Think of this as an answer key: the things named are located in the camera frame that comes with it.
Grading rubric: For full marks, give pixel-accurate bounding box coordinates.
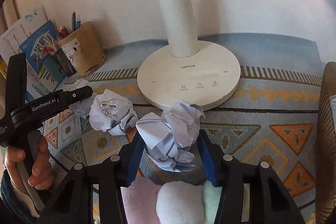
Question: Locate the pastel plush dango skewer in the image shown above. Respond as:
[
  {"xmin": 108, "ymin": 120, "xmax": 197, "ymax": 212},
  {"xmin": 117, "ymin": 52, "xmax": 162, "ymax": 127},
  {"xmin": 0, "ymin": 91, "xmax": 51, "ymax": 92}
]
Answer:
[{"xmin": 121, "ymin": 177, "xmax": 222, "ymax": 223}]

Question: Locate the paper ball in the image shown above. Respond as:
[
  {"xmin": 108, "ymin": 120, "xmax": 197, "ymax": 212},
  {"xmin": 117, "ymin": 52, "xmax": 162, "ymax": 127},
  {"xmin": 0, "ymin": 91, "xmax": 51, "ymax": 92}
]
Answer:
[
  {"xmin": 89, "ymin": 89, "xmax": 138, "ymax": 136},
  {"xmin": 135, "ymin": 101, "xmax": 205, "ymax": 173},
  {"xmin": 69, "ymin": 100, "xmax": 93, "ymax": 119}
]

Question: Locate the person's left hand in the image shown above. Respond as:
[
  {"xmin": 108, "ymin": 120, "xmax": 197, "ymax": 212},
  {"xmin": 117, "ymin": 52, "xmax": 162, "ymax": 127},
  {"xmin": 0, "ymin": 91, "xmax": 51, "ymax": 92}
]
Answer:
[{"xmin": 3, "ymin": 134, "xmax": 55, "ymax": 195}]

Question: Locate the black mesh pen holder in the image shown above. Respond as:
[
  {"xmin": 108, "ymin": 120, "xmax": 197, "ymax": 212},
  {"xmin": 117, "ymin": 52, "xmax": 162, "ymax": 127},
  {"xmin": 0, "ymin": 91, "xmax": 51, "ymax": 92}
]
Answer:
[{"xmin": 52, "ymin": 50, "xmax": 76, "ymax": 77}]

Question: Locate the white cover workbook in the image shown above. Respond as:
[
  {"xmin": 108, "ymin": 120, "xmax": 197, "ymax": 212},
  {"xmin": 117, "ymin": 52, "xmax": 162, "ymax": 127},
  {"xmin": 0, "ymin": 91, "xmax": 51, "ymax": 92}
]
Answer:
[{"xmin": 1, "ymin": 6, "xmax": 49, "ymax": 99}]

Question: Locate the brown ribbed bowl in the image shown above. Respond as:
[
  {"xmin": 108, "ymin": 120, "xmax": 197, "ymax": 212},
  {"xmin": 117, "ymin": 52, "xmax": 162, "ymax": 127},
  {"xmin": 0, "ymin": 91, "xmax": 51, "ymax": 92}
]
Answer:
[{"xmin": 315, "ymin": 62, "xmax": 336, "ymax": 223}]

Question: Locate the patterned woven table mat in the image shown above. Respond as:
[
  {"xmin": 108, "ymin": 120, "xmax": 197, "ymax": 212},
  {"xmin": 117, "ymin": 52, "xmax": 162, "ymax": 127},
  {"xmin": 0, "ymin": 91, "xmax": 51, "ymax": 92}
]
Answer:
[{"xmin": 39, "ymin": 32, "xmax": 326, "ymax": 224}]

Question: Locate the kraft paper pen holder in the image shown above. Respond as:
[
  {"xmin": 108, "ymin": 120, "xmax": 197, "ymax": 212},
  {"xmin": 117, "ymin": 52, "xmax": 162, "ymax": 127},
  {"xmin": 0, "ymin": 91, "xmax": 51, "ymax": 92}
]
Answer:
[{"xmin": 59, "ymin": 22, "xmax": 106, "ymax": 76}]

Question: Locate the white desk lamp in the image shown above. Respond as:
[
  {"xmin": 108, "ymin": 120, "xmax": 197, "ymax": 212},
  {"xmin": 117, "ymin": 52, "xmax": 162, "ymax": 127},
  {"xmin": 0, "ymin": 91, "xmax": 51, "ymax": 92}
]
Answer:
[{"xmin": 137, "ymin": 0, "xmax": 241, "ymax": 110}]

